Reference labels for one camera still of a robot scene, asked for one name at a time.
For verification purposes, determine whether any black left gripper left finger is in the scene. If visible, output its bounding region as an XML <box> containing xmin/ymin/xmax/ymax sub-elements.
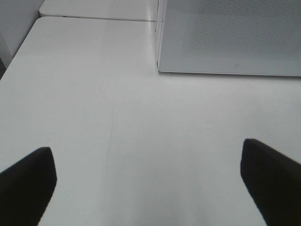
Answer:
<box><xmin>0</xmin><ymin>147</ymin><xmax>57</xmax><ymax>226</ymax></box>

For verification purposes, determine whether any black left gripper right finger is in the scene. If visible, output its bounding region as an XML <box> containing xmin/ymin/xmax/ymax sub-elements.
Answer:
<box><xmin>240</xmin><ymin>139</ymin><xmax>301</xmax><ymax>226</ymax></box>

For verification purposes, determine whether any white microwave door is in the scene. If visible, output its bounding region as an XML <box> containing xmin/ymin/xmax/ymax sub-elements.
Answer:
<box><xmin>158</xmin><ymin>0</ymin><xmax>301</xmax><ymax>76</ymax></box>

